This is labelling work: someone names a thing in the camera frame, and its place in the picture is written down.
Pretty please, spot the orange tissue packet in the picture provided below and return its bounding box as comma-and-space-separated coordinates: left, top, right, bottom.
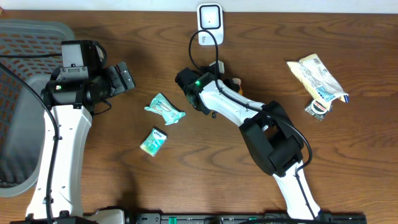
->
232, 78, 243, 95

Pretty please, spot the teal wet-wipe packet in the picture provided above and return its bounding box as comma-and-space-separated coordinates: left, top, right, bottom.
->
144, 93, 186, 125

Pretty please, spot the green Kleenex tissue packet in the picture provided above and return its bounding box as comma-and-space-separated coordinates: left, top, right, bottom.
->
140, 128, 167, 157

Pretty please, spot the large yellow snack bag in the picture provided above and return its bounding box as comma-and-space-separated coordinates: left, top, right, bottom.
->
286, 54, 349, 111

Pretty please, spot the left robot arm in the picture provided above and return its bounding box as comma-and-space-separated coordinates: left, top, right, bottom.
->
23, 40, 136, 223

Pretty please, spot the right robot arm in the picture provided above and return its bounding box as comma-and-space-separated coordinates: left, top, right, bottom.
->
175, 68, 320, 220

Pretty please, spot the white barcode scanner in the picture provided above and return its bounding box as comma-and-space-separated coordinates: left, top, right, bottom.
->
197, 3, 224, 45

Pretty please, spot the grey plastic basket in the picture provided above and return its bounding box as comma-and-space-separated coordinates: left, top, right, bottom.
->
1, 19, 75, 197

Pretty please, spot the black mounting rail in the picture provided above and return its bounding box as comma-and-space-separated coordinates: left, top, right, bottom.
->
82, 212, 368, 224

